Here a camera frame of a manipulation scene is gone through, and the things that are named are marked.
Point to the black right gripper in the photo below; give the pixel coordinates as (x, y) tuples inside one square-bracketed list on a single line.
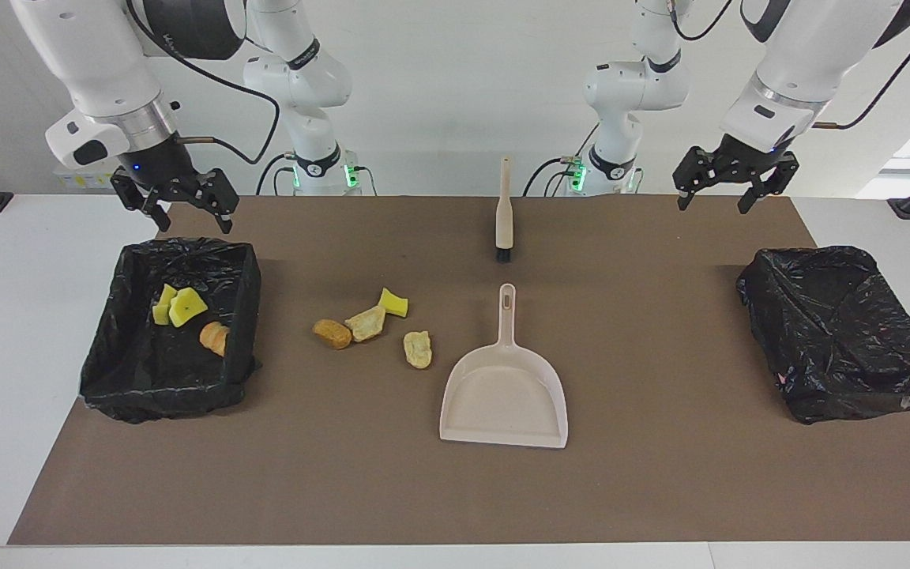
[(167, 172)]

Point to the open bin with black bag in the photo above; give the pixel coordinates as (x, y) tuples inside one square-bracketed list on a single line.
[(171, 379)]

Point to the beige plastic dustpan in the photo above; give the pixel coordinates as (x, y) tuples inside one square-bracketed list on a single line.
[(502, 403)]

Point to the small yellow sponge piece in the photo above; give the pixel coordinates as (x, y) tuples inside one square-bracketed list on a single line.
[(394, 303)]

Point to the white box with yellow labels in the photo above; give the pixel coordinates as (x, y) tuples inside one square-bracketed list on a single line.
[(84, 181)]

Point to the bin wrapped in black bag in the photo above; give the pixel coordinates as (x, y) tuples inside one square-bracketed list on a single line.
[(842, 332)]

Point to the beige hand brush black bristles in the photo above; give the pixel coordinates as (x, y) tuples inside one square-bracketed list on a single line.
[(505, 221)]

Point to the yellowish beige bread chunk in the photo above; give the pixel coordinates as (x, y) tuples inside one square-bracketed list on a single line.
[(417, 350)]

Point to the yellow and green sponge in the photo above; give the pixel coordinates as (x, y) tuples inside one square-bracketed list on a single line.
[(188, 308)]

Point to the notched yellow sponge piece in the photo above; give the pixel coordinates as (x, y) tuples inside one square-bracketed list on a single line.
[(161, 312)]

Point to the pale beige bread chunk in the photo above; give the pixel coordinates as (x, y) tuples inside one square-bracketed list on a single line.
[(366, 324)]

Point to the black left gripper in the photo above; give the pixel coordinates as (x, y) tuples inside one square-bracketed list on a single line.
[(747, 162)]

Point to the silver box with green light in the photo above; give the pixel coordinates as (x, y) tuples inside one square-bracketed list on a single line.
[(578, 175), (351, 170)]

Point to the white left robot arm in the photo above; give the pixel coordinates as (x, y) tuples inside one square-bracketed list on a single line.
[(802, 63)]

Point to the brown bread roll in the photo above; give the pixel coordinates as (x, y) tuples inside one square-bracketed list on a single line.
[(332, 334)]

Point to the brown table mat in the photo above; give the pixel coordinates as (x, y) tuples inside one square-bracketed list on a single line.
[(423, 490)]

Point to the beige orange bread chunk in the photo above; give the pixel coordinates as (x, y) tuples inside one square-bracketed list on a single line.
[(214, 338)]

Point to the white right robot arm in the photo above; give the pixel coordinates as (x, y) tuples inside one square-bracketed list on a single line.
[(84, 55)]

